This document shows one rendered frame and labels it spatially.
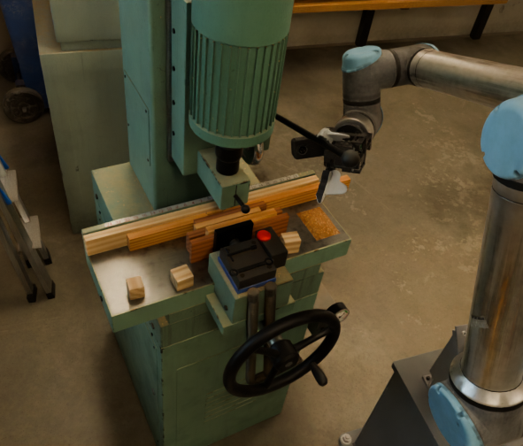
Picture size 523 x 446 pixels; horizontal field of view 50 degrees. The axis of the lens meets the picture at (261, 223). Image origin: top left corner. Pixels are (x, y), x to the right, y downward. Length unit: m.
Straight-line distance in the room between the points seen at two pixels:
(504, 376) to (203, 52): 0.80
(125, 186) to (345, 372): 1.13
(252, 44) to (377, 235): 1.86
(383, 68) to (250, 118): 0.42
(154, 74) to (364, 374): 1.44
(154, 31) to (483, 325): 0.85
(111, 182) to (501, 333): 1.07
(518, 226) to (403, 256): 1.76
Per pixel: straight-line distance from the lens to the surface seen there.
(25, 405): 2.16
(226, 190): 1.21
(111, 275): 1.26
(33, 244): 2.22
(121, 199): 1.56
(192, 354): 1.44
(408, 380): 1.62
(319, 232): 1.37
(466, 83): 1.21
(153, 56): 1.24
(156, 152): 1.38
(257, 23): 0.96
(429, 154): 3.34
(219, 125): 1.07
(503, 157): 0.89
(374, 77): 1.36
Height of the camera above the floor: 1.87
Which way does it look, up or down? 45 degrees down
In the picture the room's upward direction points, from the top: 9 degrees clockwise
